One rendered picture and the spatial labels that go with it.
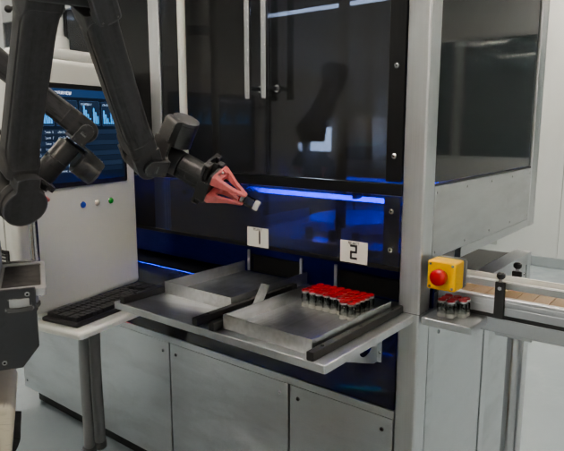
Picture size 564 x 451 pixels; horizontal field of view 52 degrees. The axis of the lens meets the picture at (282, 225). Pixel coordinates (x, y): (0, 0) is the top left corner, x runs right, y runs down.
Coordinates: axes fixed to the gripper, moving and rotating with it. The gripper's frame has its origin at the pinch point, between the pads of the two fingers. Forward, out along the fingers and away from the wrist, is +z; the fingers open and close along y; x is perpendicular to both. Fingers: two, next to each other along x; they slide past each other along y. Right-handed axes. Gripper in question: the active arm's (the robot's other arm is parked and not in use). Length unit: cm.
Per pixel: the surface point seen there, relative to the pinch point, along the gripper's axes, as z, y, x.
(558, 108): 145, 54, -482
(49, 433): -48, 183, -38
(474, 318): 61, 14, -25
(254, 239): 0, 38, -42
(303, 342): 26.0, 18.5, 8.8
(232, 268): -3, 54, -43
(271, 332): 19.0, 23.2, 6.1
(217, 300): 2.0, 39.5, -12.0
